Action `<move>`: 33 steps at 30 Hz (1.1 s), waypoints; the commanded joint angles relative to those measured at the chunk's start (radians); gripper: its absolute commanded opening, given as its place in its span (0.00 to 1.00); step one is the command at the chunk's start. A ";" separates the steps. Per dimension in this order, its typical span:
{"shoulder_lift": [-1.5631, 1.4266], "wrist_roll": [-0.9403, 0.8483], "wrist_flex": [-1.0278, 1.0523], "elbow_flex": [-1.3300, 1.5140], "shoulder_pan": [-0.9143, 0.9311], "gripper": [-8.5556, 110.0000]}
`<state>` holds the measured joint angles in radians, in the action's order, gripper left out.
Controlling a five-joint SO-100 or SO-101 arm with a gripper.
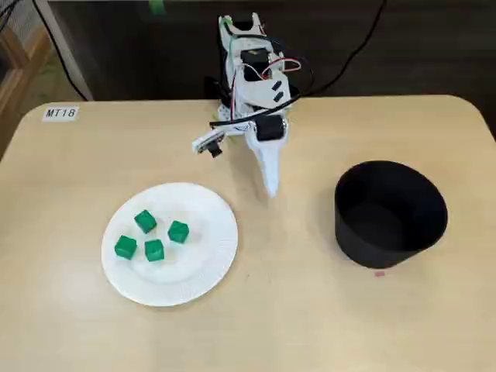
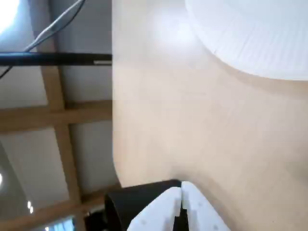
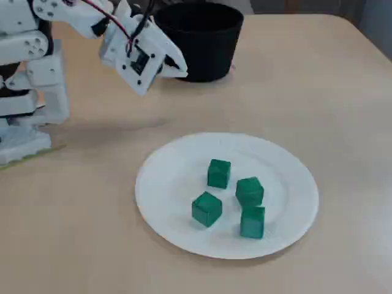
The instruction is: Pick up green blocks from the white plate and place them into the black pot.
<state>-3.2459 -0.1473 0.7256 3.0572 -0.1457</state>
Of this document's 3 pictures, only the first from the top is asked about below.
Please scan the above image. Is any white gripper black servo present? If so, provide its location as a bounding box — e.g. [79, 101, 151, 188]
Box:
[243, 114, 291, 199]

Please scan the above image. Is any green block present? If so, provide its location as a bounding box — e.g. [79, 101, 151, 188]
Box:
[143, 239, 166, 263]
[167, 220, 191, 244]
[133, 209, 158, 235]
[113, 235, 138, 260]

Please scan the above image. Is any white paper plate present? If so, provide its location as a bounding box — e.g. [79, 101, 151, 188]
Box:
[100, 181, 239, 308]

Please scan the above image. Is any black pot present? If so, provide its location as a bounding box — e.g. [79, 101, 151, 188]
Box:
[333, 160, 450, 270]

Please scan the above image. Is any black plug connector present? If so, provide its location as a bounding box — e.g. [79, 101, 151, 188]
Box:
[204, 75, 229, 104]

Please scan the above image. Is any dark cabinet panel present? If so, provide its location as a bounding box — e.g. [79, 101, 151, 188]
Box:
[48, 0, 496, 102]

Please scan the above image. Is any white MT18 label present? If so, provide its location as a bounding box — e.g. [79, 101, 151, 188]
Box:
[41, 106, 80, 122]

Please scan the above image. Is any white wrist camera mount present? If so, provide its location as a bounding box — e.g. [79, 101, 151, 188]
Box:
[191, 127, 226, 159]

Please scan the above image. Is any red white servo wire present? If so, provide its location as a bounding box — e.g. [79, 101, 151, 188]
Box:
[230, 57, 302, 117]

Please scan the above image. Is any thin black cable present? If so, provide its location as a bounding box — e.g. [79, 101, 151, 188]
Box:
[296, 0, 388, 98]
[33, 0, 85, 98]

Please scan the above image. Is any white post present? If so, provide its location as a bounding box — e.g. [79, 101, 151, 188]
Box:
[33, 0, 95, 102]

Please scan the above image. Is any wooden furniture frame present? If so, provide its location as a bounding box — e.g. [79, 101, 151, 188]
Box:
[0, 21, 53, 129]

